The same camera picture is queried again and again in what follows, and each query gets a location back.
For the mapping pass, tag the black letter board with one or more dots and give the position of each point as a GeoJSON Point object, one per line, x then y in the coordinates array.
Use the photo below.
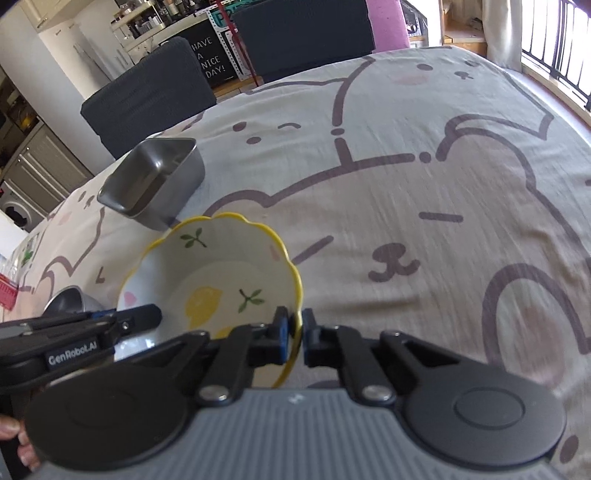
{"type": "Point", "coordinates": [207, 55]}

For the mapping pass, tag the square steel tray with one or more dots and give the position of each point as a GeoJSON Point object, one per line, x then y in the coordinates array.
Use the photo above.
{"type": "Point", "coordinates": [175, 184]}

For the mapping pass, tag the cartoon bear printed tablecloth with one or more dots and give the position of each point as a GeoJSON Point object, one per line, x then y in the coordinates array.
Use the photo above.
{"type": "Point", "coordinates": [415, 184]}

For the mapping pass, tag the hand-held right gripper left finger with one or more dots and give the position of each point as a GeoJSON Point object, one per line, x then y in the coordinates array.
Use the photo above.
{"type": "Point", "coordinates": [281, 332]}

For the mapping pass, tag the black window guard rail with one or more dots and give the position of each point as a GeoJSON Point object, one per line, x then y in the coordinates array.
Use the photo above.
{"type": "Point", "coordinates": [561, 81]}

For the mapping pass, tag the dark grey chair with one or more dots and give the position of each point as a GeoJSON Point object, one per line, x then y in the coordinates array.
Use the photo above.
{"type": "Point", "coordinates": [300, 37]}
{"type": "Point", "coordinates": [147, 97]}

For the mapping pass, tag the person's left hand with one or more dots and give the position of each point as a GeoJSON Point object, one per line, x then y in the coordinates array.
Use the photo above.
{"type": "Point", "coordinates": [9, 427]}

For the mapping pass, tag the white shelf organizer with bottles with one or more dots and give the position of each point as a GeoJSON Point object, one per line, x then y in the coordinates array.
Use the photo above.
{"type": "Point", "coordinates": [138, 23]}

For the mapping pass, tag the cream kitchen base cabinet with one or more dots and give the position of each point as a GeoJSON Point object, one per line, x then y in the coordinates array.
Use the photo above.
{"type": "Point", "coordinates": [41, 161]}

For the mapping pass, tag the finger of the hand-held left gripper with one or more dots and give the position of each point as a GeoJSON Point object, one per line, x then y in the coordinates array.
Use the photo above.
{"type": "Point", "coordinates": [78, 318]}
{"type": "Point", "coordinates": [141, 318]}

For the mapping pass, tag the washing machine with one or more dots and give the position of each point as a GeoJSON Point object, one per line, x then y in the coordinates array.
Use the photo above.
{"type": "Point", "coordinates": [16, 207]}

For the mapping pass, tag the round steel bowl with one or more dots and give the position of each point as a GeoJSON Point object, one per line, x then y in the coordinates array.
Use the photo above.
{"type": "Point", "coordinates": [69, 300]}

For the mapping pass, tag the beige curtain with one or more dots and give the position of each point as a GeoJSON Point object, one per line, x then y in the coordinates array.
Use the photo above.
{"type": "Point", "coordinates": [501, 32]}

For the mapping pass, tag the scalloped yellow-rimmed lemon bowl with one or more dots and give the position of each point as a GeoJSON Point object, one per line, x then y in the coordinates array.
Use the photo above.
{"type": "Point", "coordinates": [221, 277]}

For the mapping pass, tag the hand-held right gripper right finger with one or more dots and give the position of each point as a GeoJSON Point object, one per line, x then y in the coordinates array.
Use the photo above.
{"type": "Point", "coordinates": [308, 339]}

